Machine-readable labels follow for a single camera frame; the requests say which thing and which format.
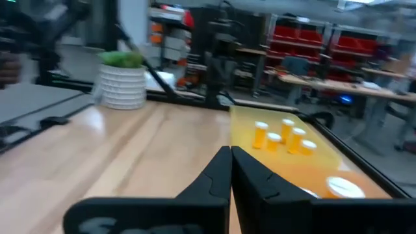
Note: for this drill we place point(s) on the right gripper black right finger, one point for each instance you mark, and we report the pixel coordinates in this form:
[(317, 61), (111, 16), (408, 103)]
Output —
[(276, 214)]

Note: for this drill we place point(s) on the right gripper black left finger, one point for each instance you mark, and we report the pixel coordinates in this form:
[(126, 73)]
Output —
[(208, 208)]

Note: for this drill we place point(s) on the small amber pill bottle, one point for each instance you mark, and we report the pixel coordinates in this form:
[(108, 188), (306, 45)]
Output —
[(287, 130), (274, 143), (296, 141)]

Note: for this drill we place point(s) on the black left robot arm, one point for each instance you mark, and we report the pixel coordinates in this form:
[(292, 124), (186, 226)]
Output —
[(221, 68)]

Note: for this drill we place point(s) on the translucent orange bin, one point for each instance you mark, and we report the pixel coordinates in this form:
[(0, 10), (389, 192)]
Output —
[(312, 172)]

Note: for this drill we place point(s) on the translucent yellow bin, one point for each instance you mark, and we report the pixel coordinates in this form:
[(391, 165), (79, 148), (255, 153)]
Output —
[(240, 130)]

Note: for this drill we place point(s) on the red bin shelving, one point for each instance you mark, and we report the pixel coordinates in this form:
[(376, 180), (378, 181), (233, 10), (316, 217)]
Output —
[(292, 32)]

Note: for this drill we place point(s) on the white box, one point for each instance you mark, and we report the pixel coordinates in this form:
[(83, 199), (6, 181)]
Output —
[(162, 79)]

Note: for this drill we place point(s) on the wooden work table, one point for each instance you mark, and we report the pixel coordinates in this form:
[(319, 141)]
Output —
[(341, 86)]

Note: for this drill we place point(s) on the white patterned plant pot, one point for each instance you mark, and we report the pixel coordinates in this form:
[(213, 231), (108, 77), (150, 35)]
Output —
[(122, 87)]

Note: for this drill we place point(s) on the dark office chair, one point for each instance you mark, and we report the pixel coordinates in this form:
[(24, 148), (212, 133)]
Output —
[(295, 65)]

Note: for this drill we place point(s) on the shelf with orange boxes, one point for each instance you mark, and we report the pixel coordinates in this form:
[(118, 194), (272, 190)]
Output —
[(169, 42)]

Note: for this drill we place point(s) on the black equipment stand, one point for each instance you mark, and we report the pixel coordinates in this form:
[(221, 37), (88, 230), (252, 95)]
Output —
[(48, 65)]

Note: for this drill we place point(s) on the person's hand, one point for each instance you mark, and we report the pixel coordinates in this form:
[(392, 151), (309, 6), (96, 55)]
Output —
[(8, 70)]

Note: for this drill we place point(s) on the black metal rig frame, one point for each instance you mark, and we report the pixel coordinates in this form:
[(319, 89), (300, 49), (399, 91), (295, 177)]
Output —
[(191, 101)]

